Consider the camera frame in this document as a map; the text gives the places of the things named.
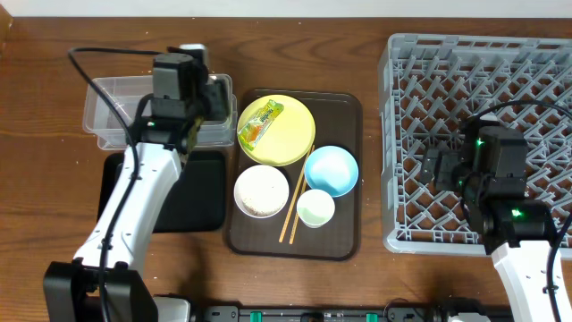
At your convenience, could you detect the brown plastic serving tray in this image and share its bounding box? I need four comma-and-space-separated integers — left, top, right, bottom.
225, 89, 363, 261

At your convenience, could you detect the wooden chopstick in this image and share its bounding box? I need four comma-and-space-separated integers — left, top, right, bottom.
278, 145, 315, 243
289, 174, 307, 245

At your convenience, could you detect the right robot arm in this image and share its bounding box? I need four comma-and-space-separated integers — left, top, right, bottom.
420, 125, 571, 321

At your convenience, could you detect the white bowl with rice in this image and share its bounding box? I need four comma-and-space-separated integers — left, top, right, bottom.
233, 165, 290, 219

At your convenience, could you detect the black plastic waste tray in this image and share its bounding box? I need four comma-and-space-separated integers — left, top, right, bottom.
97, 150, 226, 233

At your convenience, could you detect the right wooden chopstick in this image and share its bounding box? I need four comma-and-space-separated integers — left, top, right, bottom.
289, 174, 307, 245

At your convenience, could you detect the left wooden chopstick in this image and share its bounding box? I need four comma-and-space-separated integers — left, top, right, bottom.
278, 145, 315, 243

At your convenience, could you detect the small pale green cup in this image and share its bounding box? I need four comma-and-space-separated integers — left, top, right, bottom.
298, 190, 335, 228

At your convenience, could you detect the green snack wrapper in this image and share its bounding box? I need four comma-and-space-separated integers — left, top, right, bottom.
238, 99, 284, 151

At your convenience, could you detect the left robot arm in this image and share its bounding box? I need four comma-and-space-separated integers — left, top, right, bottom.
43, 44, 231, 321

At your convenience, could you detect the yellow round plate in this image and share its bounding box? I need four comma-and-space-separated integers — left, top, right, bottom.
237, 94, 316, 166

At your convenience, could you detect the light blue bowl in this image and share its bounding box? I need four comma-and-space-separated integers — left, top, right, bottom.
304, 146, 359, 198

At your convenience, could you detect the clear plastic waste bin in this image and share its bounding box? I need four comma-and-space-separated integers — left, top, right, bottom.
81, 73, 239, 151

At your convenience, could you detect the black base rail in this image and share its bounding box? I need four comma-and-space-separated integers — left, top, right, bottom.
191, 304, 510, 322

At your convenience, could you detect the grey dishwasher rack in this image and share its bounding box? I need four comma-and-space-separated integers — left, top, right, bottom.
378, 34, 571, 256

